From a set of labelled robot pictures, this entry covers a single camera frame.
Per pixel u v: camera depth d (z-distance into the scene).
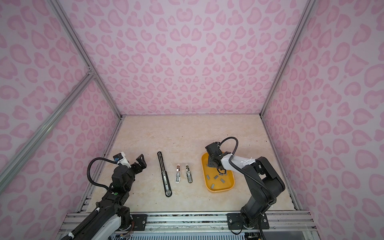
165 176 0.88
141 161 0.78
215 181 0.86
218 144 0.86
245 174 0.49
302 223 0.74
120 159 0.71
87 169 0.56
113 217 0.60
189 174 0.88
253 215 0.60
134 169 0.75
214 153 0.73
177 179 0.86
